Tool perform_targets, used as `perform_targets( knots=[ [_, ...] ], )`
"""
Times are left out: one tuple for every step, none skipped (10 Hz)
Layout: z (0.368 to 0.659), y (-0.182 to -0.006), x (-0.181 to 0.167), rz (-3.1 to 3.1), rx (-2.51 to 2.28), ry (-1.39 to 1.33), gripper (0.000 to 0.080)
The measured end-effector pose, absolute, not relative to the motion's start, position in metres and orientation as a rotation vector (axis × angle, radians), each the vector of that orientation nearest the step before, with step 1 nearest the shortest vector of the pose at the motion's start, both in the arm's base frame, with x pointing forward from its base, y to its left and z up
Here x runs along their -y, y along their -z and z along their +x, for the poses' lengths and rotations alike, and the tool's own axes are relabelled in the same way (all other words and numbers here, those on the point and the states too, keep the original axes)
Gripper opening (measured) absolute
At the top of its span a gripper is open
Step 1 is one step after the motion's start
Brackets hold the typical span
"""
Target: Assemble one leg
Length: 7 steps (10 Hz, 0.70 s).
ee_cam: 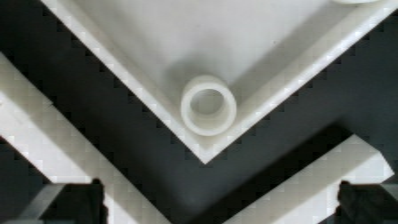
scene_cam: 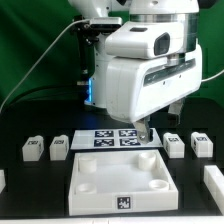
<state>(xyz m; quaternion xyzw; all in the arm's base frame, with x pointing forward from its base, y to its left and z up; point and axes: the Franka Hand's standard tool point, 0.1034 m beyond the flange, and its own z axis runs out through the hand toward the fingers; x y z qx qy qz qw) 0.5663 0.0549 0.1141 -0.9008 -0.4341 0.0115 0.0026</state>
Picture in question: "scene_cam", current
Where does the white camera cable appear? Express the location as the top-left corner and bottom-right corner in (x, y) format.
(0, 18), (91, 113)

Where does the grey camera on stand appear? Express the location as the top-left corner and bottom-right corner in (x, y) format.
(90, 17), (122, 33)

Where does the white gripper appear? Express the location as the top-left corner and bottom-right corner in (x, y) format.
(106, 45), (202, 144)

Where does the white cable right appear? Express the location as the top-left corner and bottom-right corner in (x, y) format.
(201, 69), (224, 83)

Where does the white marker sheet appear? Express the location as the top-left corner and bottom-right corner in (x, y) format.
(71, 128), (162, 150)

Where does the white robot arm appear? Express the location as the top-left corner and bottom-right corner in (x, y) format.
(68, 0), (202, 144)

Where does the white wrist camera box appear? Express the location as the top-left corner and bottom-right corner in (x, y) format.
(105, 22), (184, 59)

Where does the white square tabletop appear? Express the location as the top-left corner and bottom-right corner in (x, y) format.
(68, 150), (179, 216)

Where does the white block left edge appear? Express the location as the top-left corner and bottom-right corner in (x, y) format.
(0, 170), (6, 194)

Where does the white obstacle bar right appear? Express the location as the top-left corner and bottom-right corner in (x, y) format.
(203, 165), (224, 216)

